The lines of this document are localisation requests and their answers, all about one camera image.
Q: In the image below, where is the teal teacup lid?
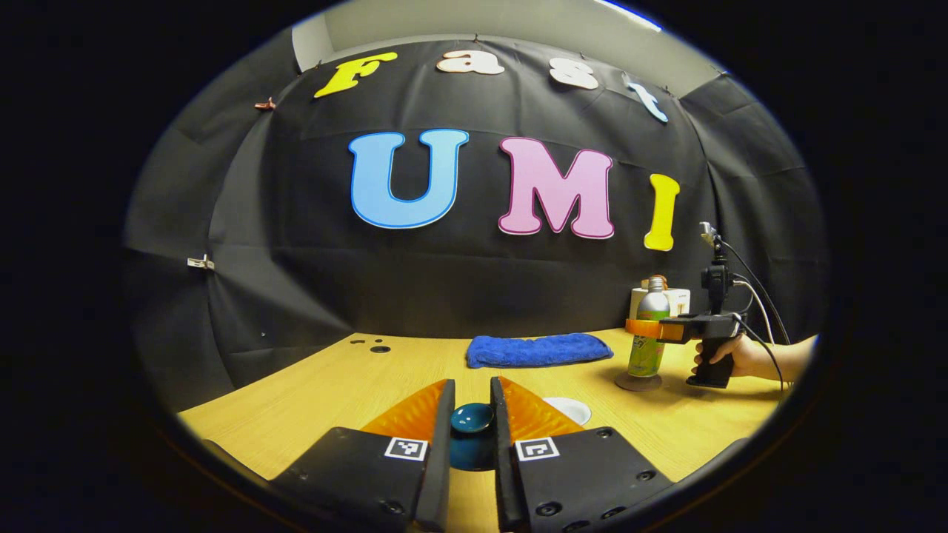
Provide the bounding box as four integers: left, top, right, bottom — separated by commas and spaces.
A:
450, 402, 495, 472

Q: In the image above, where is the white teal teacup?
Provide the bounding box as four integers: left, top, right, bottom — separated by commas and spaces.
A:
544, 397, 593, 427

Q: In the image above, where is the black cable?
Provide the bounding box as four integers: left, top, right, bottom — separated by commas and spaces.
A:
720, 238, 792, 393

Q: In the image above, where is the silver green label water bottle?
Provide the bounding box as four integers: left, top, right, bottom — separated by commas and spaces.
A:
627, 277, 672, 379

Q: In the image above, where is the white cable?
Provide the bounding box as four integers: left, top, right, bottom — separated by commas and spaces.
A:
733, 280, 775, 346

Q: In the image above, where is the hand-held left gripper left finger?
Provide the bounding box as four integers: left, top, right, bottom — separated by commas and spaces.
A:
270, 379, 456, 530

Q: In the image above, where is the black backdrop cloth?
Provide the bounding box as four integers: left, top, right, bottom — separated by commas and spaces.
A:
124, 37, 827, 412

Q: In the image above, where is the white toaster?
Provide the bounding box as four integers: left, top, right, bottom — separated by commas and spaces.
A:
630, 287, 691, 319

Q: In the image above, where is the blue towel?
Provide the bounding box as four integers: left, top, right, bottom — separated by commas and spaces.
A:
466, 333, 614, 369

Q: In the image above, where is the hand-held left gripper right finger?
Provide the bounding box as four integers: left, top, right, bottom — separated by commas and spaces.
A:
490, 376, 675, 532

